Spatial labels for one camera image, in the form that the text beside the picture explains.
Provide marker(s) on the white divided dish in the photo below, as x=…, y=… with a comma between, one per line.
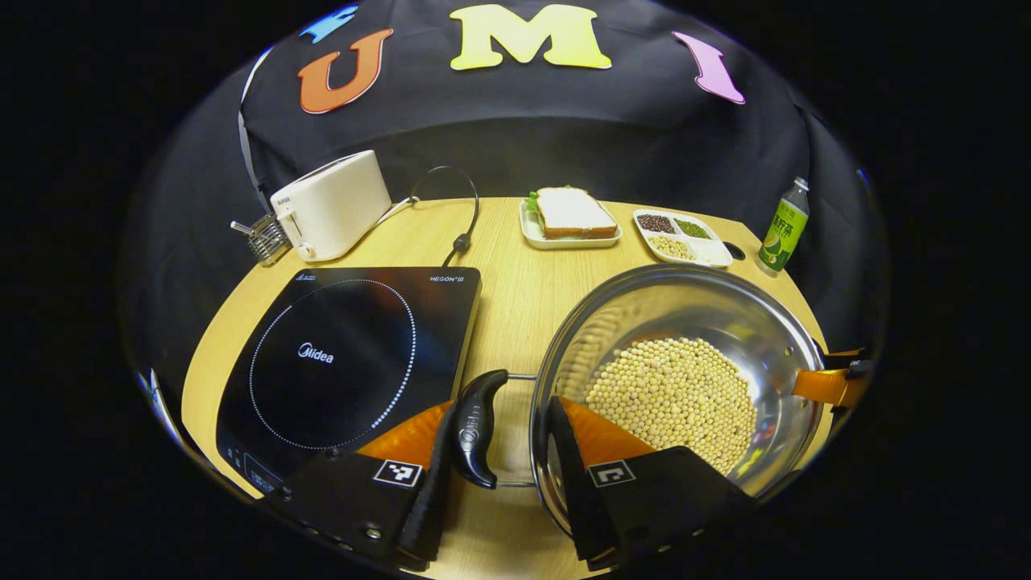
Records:
x=713, y=251

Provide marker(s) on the white toaster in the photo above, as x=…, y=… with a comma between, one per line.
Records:
x=338, y=205

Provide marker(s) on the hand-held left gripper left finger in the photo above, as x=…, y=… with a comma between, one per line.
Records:
x=435, y=499

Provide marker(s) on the stainless steel pot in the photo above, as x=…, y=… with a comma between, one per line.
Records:
x=685, y=302

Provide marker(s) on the sandwich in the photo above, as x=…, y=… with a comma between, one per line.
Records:
x=572, y=211

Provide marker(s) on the dark red beans heap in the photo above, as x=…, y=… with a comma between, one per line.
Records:
x=656, y=222

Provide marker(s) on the green mung beans heap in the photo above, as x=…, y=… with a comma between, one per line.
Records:
x=693, y=229

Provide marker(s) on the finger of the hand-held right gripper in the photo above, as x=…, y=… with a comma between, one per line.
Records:
x=854, y=364
x=830, y=388

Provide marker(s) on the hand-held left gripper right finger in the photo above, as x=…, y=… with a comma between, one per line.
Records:
x=576, y=491

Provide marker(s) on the black backdrop cloth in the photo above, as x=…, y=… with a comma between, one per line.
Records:
x=523, y=129

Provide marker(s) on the small soybean heap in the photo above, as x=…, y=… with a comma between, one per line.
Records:
x=671, y=246

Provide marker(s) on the green label drink bottle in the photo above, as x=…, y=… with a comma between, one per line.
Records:
x=783, y=234

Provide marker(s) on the black induction cooktop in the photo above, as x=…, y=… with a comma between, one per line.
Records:
x=338, y=362

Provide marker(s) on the pile of soybeans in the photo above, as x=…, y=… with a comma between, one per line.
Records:
x=676, y=387

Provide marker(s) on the white rectangular plate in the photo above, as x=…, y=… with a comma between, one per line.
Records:
x=564, y=242

